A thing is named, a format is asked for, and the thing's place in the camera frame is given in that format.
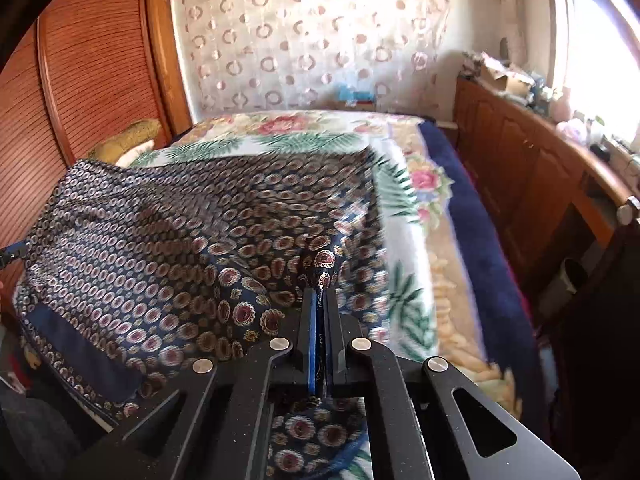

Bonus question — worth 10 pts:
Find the navy patterned silk shirt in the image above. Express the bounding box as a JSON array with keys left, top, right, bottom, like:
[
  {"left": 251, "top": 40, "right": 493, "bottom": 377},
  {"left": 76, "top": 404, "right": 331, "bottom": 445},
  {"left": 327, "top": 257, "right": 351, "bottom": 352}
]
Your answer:
[{"left": 13, "top": 146, "right": 392, "bottom": 480}]

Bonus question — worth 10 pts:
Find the palm leaf printed blanket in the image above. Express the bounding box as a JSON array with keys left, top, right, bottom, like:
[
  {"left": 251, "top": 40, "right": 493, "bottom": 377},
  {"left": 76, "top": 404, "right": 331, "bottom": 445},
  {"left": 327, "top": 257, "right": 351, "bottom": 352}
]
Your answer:
[{"left": 131, "top": 131, "right": 442, "bottom": 480}]

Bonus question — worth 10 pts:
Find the floral bed quilt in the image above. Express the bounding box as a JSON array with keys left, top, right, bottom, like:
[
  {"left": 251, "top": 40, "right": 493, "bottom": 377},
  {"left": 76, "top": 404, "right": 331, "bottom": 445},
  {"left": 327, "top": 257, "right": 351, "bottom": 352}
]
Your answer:
[{"left": 174, "top": 109, "right": 522, "bottom": 411}]

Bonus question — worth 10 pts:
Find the mustard patterned folded cloth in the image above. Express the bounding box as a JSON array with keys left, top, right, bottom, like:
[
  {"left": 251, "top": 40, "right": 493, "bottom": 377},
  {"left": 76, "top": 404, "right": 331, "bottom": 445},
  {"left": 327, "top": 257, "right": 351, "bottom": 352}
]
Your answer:
[{"left": 87, "top": 119, "right": 160, "bottom": 168}]

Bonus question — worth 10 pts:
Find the brown louvered wooden wardrobe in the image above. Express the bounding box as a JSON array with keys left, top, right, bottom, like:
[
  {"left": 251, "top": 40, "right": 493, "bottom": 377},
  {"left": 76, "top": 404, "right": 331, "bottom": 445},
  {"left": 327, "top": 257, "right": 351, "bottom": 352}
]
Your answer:
[{"left": 1, "top": 0, "right": 189, "bottom": 246}]

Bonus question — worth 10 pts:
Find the blue tissue box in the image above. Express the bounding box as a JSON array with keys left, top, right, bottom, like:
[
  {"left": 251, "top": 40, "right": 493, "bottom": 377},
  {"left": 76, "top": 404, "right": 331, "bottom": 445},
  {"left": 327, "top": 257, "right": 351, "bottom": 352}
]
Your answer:
[{"left": 336, "top": 84, "right": 376, "bottom": 112}]

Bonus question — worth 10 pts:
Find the long wooden side cabinet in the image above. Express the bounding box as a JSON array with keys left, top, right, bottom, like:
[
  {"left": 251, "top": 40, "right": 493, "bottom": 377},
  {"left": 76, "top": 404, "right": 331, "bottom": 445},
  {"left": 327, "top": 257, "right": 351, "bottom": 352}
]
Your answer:
[{"left": 454, "top": 77, "right": 631, "bottom": 307}]

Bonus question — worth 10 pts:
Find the sheer circle-patterned curtain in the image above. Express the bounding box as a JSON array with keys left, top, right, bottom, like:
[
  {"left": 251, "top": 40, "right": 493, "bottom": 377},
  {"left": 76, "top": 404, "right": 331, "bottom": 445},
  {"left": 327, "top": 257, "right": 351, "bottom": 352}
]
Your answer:
[{"left": 172, "top": 0, "right": 450, "bottom": 118}]

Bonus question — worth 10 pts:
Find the open cardboard box on cabinet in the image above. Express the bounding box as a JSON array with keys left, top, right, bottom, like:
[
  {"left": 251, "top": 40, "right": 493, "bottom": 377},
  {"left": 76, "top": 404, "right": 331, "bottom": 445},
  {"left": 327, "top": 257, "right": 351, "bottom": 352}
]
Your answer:
[{"left": 480, "top": 52, "right": 535, "bottom": 98}]

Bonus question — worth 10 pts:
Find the pink bottle on cabinet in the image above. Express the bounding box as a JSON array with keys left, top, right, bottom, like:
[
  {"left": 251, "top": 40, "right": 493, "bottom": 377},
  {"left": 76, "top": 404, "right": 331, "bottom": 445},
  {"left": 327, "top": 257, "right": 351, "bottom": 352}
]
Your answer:
[{"left": 549, "top": 87, "right": 574, "bottom": 124}]

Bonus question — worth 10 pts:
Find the window with wooden frame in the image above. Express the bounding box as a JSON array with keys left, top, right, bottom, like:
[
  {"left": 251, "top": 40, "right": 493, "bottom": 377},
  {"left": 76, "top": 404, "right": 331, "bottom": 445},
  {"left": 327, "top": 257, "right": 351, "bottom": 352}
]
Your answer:
[{"left": 553, "top": 0, "right": 639, "bottom": 152}]

